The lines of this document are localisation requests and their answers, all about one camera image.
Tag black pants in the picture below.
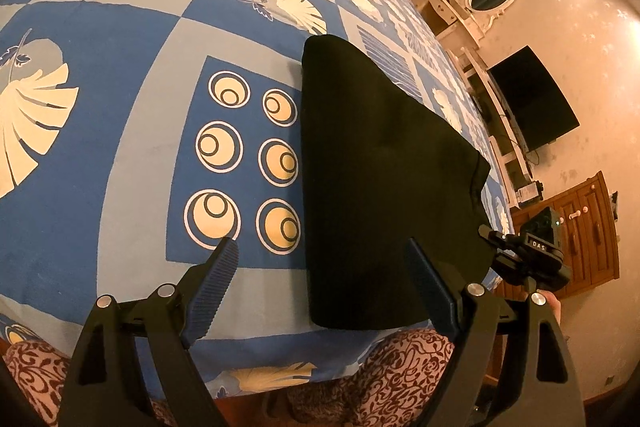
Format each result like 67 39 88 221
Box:
299 36 494 331

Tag white dressing table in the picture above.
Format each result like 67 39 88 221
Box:
411 0 540 209

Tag person's right hand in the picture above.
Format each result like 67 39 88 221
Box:
538 289 562 324

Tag brown wooden cabinet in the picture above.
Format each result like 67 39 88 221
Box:
511 171 620 298

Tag black wall television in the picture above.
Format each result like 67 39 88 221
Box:
488 46 579 150

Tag maroon floral clothing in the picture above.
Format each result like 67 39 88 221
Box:
1 329 454 426

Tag blue patterned bedsheet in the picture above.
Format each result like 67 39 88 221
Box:
1 0 494 397

